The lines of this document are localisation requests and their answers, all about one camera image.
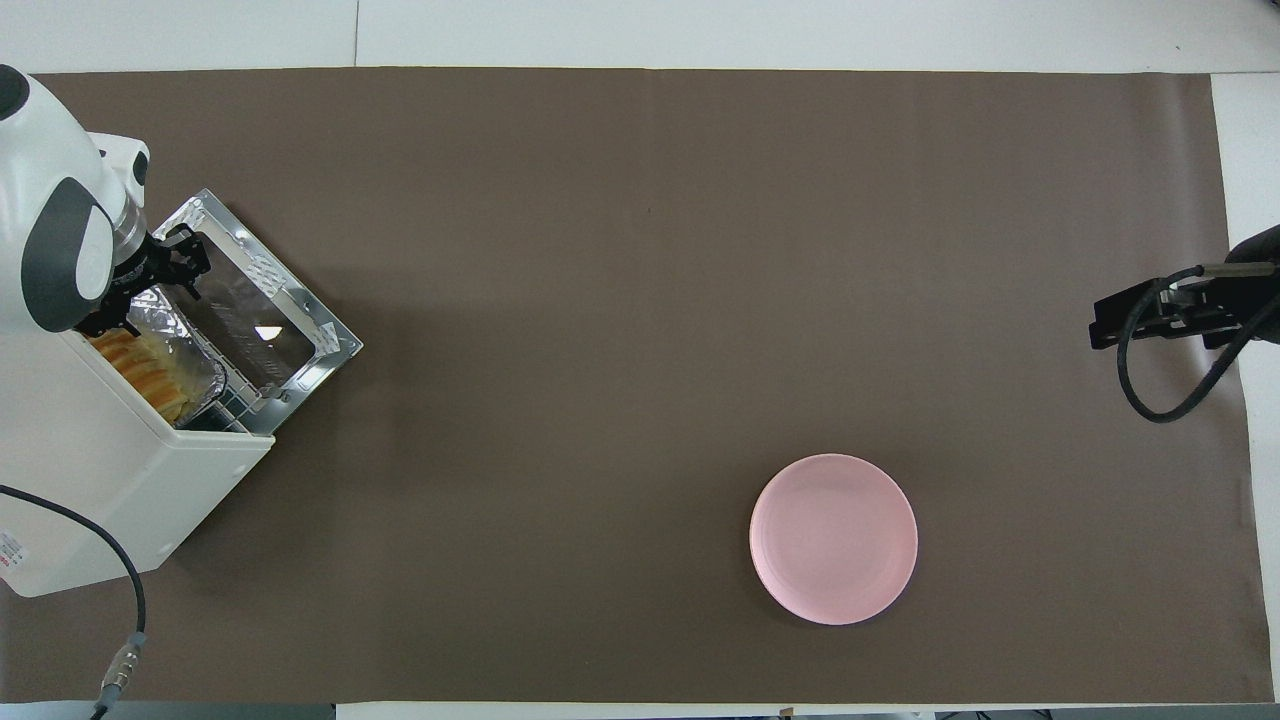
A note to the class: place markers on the pink round plate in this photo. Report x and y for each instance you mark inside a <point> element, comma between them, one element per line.
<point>833,540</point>

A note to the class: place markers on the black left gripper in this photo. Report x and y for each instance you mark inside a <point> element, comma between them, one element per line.
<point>148,268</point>

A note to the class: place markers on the aluminium foil tray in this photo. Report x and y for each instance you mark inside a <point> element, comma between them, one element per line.
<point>200,365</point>

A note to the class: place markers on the white toaster oven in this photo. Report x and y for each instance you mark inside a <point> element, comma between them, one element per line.
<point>100,500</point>

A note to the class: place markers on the chrome glass oven door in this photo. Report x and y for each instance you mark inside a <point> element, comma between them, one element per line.
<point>250,310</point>

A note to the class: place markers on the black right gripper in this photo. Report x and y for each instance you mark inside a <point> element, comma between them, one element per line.
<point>1250,295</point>

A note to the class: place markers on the brown paper table mat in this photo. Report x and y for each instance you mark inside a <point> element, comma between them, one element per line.
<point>600,300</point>

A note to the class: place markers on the sliced golden bread loaf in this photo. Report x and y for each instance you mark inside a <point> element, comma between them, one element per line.
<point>140,375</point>

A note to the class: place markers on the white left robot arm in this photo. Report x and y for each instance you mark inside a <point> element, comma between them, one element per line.
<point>40,150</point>

